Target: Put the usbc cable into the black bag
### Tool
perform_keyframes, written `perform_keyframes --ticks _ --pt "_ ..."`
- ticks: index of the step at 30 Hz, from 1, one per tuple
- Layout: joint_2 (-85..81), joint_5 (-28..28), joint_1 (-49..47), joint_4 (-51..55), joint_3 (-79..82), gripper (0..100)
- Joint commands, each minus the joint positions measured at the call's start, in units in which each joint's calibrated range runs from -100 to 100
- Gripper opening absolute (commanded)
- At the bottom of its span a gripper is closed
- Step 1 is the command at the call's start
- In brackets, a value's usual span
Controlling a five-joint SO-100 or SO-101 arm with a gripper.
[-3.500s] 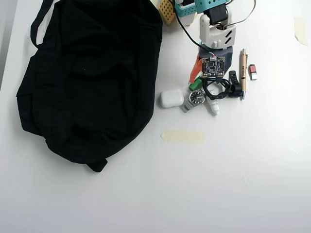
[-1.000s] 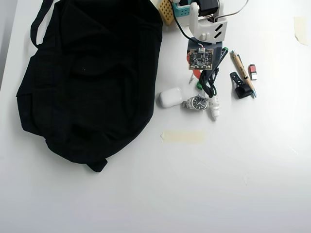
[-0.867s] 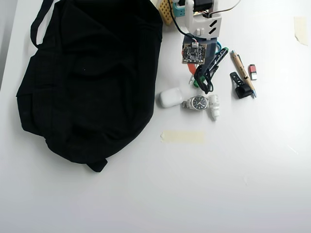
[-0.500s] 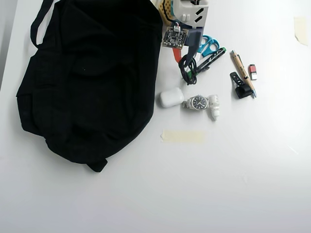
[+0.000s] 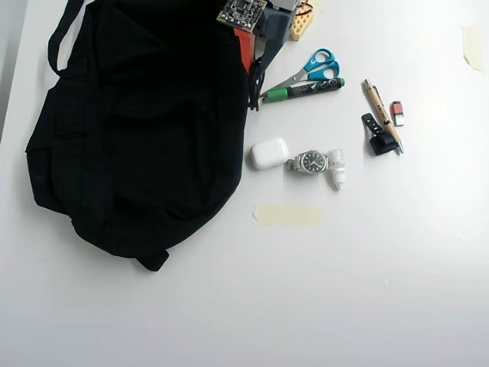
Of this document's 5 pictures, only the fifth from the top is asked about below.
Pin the silver wrist watch dark dial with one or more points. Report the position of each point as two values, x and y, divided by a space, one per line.
312 160

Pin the wooden ballpoint pen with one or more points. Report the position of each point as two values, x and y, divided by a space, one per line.
380 111

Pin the black fabric bag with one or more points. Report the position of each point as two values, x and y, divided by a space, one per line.
145 134

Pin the white earbuds case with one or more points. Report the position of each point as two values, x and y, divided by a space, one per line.
267 153

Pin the black clip device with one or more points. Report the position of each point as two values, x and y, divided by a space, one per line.
382 145

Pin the red and silver usb stick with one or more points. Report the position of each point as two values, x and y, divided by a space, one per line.
397 111

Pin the small white dropper bottle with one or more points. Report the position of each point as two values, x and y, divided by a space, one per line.
336 168

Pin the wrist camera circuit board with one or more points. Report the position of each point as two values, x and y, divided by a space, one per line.
242 13

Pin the short beige masking tape piece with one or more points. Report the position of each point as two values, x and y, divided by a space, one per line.
473 46

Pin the long beige masking tape strip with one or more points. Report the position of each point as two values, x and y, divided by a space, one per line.
288 216

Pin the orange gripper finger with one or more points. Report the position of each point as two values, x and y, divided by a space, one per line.
245 47

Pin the black marker with green cap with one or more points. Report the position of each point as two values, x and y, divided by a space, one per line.
305 89

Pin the navy gripper finger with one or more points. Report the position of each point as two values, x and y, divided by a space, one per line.
273 53

